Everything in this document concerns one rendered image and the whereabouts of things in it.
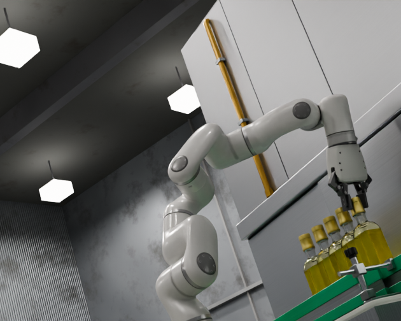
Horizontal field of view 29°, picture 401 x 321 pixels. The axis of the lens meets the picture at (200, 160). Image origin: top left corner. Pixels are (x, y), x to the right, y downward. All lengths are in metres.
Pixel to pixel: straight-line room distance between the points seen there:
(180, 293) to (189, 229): 0.16
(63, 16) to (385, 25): 9.03
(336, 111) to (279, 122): 0.15
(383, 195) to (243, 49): 0.81
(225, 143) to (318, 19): 0.53
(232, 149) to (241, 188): 0.64
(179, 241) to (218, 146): 0.29
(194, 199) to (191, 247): 0.24
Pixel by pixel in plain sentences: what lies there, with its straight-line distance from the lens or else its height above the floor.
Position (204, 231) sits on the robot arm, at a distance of 1.92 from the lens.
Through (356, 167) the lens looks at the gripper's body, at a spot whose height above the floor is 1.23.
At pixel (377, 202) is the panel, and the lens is 2.17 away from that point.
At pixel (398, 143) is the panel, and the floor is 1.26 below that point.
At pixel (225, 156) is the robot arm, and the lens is 2.09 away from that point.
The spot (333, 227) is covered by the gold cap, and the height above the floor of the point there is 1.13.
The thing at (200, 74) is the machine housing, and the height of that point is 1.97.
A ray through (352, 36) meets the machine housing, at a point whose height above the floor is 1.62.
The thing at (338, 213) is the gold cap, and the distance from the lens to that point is 2.08.
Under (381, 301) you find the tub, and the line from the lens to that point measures 1.58.
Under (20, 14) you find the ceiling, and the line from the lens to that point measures 10.77.
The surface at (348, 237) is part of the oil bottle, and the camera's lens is 2.05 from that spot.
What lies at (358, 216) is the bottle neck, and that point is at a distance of 2.03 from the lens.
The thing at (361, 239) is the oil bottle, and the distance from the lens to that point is 2.01.
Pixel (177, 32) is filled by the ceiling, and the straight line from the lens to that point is 12.04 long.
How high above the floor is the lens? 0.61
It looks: 22 degrees up
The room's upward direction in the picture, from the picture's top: 19 degrees counter-clockwise
